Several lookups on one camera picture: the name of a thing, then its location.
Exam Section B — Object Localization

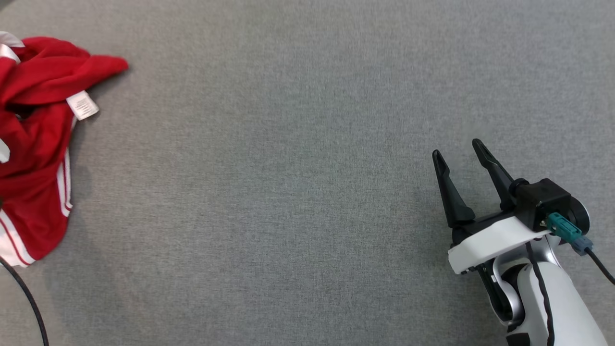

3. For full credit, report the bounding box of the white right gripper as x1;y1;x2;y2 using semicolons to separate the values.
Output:
432;138;552;275

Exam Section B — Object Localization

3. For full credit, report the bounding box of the red basketball jersey number 23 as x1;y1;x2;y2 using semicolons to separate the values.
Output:
0;31;129;268

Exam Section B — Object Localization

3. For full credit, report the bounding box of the teal right camera connector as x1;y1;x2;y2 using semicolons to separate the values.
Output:
546;212;583;244

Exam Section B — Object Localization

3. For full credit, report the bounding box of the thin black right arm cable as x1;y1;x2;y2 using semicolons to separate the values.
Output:
525;242;556;346

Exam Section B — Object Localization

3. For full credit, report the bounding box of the black right camera cable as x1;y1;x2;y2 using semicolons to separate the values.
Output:
571;235;615;285

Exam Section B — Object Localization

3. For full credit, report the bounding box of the black camera cable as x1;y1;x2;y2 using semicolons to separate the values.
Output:
0;259;49;346
571;235;615;285

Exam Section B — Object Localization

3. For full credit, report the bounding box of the black left camera cable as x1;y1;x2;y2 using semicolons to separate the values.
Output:
0;259;49;346

